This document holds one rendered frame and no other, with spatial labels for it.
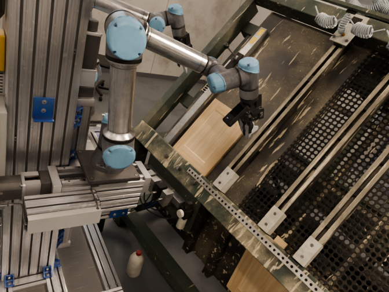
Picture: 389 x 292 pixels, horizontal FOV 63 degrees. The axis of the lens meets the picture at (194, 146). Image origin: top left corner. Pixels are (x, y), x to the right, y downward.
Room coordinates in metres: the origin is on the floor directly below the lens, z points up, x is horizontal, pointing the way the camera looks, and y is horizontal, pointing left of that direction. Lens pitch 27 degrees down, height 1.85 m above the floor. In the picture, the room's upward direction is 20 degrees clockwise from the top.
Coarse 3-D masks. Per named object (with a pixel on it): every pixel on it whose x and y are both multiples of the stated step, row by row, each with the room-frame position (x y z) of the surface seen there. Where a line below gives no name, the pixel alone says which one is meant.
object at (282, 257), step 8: (192, 176) 1.52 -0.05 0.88; (216, 192) 1.42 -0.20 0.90; (224, 200) 1.38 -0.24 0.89; (232, 208) 1.34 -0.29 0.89; (240, 216) 1.30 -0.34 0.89; (248, 224) 1.26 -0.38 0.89; (256, 232) 1.22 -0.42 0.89; (264, 240) 1.19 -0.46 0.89; (272, 248) 1.16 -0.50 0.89; (280, 256) 1.12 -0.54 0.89; (288, 264) 1.09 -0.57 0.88; (296, 272) 1.06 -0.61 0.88; (304, 280) 1.03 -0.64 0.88; (312, 288) 1.01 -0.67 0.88
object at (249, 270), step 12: (240, 264) 1.42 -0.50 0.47; (252, 264) 1.38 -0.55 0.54; (240, 276) 1.40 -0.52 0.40; (252, 276) 1.36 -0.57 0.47; (264, 276) 1.33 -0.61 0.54; (228, 288) 1.42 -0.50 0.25; (240, 288) 1.38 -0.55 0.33; (252, 288) 1.34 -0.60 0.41; (264, 288) 1.31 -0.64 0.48; (276, 288) 1.27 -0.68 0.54
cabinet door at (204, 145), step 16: (208, 112) 1.85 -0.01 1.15; (224, 112) 1.82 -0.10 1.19; (192, 128) 1.80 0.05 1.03; (208, 128) 1.77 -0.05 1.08; (224, 128) 1.74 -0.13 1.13; (176, 144) 1.75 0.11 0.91; (192, 144) 1.72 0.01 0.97; (208, 144) 1.69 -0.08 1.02; (224, 144) 1.66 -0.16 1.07; (192, 160) 1.64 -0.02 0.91; (208, 160) 1.61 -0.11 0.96
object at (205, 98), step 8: (256, 32) 2.17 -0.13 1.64; (264, 32) 2.15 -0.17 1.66; (256, 40) 2.12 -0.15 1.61; (248, 48) 2.10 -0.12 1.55; (208, 88) 1.97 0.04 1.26; (208, 96) 1.92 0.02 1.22; (200, 104) 1.89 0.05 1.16; (192, 112) 1.86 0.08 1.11; (184, 120) 1.84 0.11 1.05; (192, 120) 1.86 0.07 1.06; (176, 128) 1.81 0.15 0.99; (184, 128) 1.83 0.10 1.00; (168, 136) 1.79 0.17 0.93; (176, 136) 1.79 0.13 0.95
